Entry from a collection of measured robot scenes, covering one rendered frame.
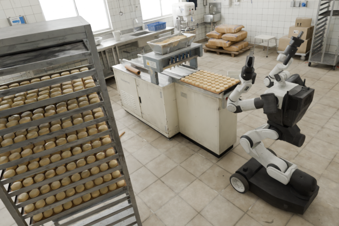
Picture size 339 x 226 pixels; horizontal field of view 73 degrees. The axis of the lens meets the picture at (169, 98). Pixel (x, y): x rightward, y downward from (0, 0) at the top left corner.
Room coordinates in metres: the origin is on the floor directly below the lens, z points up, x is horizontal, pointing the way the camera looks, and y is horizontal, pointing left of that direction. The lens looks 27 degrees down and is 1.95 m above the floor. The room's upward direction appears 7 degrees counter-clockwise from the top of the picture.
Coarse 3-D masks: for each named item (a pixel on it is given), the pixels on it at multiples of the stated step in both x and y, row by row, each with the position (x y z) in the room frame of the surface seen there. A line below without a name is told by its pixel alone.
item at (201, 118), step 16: (176, 96) 2.59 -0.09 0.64; (192, 96) 2.35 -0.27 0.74; (208, 96) 2.15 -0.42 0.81; (192, 112) 2.37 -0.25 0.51; (208, 112) 2.16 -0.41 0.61; (224, 112) 2.10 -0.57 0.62; (192, 128) 2.38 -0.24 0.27; (208, 128) 2.16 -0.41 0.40; (224, 128) 2.11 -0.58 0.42; (208, 144) 2.17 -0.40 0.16; (224, 144) 2.11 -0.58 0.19
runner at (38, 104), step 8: (88, 88) 1.07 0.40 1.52; (96, 88) 1.08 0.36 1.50; (56, 96) 1.02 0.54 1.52; (64, 96) 1.03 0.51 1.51; (72, 96) 1.04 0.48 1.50; (24, 104) 0.97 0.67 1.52; (32, 104) 0.98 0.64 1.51; (40, 104) 0.99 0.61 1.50; (0, 112) 0.93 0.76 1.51; (8, 112) 0.94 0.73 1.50; (16, 112) 0.95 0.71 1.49
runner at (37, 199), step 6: (114, 168) 1.07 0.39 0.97; (120, 168) 1.09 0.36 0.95; (96, 174) 1.04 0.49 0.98; (102, 174) 1.05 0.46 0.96; (84, 180) 1.01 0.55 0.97; (90, 180) 1.02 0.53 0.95; (66, 186) 0.97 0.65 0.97; (72, 186) 0.98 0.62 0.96; (48, 192) 0.94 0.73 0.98; (54, 192) 0.95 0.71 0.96; (60, 192) 0.96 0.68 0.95; (36, 198) 0.92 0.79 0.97; (42, 198) 0.93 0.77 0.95; (18, 204) 0.88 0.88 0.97; (24, 204) 0.89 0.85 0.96
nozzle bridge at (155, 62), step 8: (184, 48) 2.80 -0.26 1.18; (192, 48) 2.80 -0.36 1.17; (200, 48) 2.89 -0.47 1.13; (144, 56) 2.71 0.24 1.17; (152, 56) 2.62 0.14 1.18; (160, 56) 2.58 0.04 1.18; (168, 56) 2.57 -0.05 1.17; (176, 56) 2.75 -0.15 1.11; (192, 56) 2.86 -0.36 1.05; (200, 56) 2.89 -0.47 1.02; (144, 64) 2.73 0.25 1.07; (152, 64) 2.58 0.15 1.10; (160, 64) 2.50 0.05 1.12; (168, 64) 2.67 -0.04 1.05; (176, 64) 2.68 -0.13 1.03; (192, 64) 3.02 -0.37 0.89; (152, 72) 2.61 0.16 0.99; (160, 72) 2.49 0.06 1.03; (152, 80) 2.63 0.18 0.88
